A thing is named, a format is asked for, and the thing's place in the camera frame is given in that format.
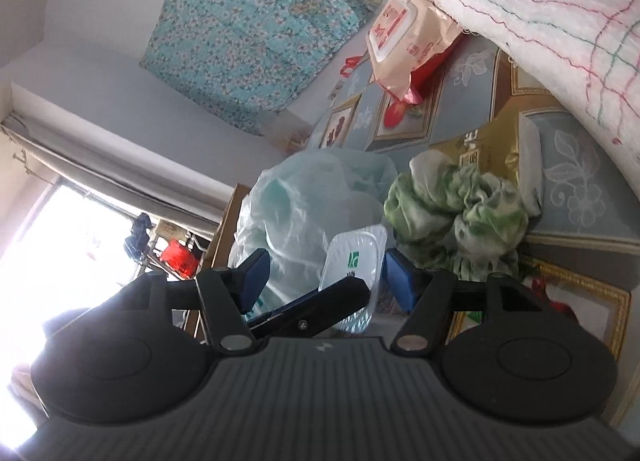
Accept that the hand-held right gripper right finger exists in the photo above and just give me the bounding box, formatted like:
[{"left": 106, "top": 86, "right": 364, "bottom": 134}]
[{"left": 381, "top": 247, "right": 547, "bottom": 353}]

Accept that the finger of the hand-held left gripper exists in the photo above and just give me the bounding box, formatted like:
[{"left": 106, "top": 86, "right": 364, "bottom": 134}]
[{"left": 244, "top": 276, "right": 372, "bottom": 342}]

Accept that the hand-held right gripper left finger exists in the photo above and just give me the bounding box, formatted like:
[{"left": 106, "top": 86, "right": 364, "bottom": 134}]
[{"left": 117, "top": 247, "right": 273, "bottom": 353}]

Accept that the white tissue pack green logo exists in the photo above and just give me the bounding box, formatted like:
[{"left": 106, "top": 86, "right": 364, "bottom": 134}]
[{"left": 320, "top": 224, "right": 389, "bottom": 335}]

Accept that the green white scrunchie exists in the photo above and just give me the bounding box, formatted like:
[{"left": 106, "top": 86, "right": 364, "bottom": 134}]
[{"left": 382, "top": 148, "right": 530, "bottom": 285}]

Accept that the red hanging object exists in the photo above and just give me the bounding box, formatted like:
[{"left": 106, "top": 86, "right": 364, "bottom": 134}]
[{"left": 160, "top": 238, "right": 201, "bottom": 280}]

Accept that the pale green plastic bag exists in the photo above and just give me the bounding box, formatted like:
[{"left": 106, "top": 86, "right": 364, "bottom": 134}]
[{"left": 227, "top": 148, "right": 399, "bottom": 323}]

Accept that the dark blue hanging clothing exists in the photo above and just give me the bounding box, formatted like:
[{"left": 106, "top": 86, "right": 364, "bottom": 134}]
[{"left": 124, "top": 212, "right": 154, "bottom": 262}]

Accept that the gold packet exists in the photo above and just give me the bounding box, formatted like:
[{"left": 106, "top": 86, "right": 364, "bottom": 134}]
[{"left": 430, "top": 114, "right": 546, "bottom": 223}]

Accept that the pink wet wipes pack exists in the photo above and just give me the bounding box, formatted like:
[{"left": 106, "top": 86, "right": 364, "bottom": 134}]
[{"left": 365, "top": 0, "right": 464, "bottom": 105}]

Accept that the teal floral hanging cloth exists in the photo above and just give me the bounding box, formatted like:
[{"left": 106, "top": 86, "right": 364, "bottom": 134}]
[{"left": 140, "top": 0, "right": 374, "bottom": 137}]

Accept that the white checked towel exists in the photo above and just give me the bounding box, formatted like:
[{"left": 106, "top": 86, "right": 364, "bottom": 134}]
[{"left": 369, "top": 0, "right": 640, "bottom": 165}]

